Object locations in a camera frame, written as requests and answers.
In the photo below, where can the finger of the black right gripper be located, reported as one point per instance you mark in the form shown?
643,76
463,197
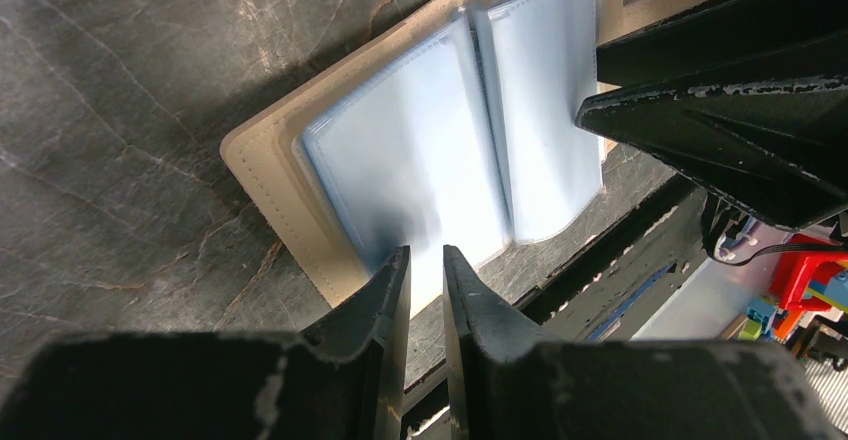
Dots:
782,38
775,149

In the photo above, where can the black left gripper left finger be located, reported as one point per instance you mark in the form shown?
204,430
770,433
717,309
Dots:
340,378

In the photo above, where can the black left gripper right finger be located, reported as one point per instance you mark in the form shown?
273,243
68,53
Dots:
511,379

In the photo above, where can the beige leather card holder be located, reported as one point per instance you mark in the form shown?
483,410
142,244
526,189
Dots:
456,126

